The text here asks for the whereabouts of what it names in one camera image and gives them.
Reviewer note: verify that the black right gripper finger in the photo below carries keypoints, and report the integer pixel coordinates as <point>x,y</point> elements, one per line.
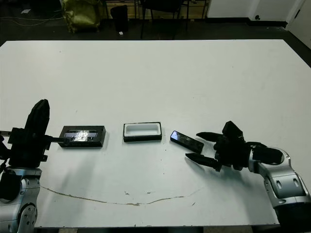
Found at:
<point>210,136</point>
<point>204,160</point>

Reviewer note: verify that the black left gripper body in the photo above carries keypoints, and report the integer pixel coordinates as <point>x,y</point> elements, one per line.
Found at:
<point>28,150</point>

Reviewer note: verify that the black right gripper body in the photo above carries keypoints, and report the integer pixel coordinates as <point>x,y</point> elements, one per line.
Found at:
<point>230,153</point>

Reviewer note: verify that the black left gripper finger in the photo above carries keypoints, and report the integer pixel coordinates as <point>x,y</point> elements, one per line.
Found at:
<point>35,119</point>
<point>45,116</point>

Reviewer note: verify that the slim black camera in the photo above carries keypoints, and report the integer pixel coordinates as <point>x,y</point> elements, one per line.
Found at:
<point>187,142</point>

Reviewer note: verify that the glossy black box lid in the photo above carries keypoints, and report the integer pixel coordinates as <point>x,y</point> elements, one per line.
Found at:
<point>82,136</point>

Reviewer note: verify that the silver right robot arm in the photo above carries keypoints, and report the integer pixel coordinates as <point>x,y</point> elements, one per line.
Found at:
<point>284,179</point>

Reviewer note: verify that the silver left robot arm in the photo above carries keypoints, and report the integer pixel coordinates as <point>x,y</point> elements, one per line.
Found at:
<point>26,194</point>

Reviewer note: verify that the black box base white insert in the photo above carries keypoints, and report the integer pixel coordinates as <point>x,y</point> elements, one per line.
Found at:
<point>142,131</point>

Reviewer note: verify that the white paper sheet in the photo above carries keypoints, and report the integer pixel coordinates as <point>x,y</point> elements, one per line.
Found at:
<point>25,11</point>

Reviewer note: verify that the yellow-green bag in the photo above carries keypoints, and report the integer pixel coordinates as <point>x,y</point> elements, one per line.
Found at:
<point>81,14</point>

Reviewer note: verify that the wooden shelf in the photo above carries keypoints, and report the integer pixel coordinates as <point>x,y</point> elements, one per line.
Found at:
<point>196,9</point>

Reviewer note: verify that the black chair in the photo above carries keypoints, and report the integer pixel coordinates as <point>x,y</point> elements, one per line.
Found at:
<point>162,6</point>

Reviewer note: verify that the white door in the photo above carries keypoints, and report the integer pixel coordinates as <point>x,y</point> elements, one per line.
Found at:
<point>302,21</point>

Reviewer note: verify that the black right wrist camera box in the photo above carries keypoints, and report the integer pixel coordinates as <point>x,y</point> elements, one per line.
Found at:
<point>232,129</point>

